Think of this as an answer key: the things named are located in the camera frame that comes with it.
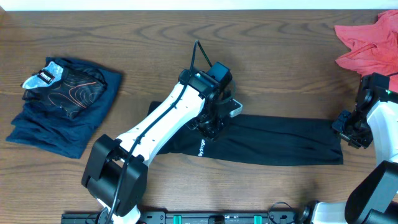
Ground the folded navy blue shirt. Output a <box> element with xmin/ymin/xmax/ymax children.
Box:
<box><xmin>6</xmin><ymin>57</ymin><xmax>122</xmax><ymax>159</ymax></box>

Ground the coral red shirt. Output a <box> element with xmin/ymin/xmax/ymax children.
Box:
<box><xmin>335</xmin><ymin>10</ymin><xmax>397</xmax><ymax>92</ymax></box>

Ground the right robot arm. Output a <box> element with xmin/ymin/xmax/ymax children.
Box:
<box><xmin>296</xmin><ymin>73</ymin><xmax>397</xmax><ymax>224</ymax></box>

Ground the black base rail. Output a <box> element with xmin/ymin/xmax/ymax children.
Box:
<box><xmin>60</xmin><ymin>202</ymin><xmax>310</xmax><ymax>224</ymax></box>

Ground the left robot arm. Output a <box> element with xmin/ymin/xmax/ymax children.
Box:
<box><xmin>81</xmin><ymin>64</ymin><xmax>234</xmax><ymax>223</ymax></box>

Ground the left black cable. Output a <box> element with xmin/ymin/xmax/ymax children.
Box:
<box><xmin>107</xmin><ymin>39</ymin><xmax>214</xmax><ymax>224</ymax></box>

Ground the black t-shirt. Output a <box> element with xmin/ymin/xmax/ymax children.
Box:
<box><xmin>159</xmin><ymin>114</ymin><xmax>343</xmax><ymax>166</ymax></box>

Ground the folded black patterned shirt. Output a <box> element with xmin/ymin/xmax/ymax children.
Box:
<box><xmin>21</xmin><ymin>61</ymin><xmax>107</xmax><ymax>119</ymax></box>

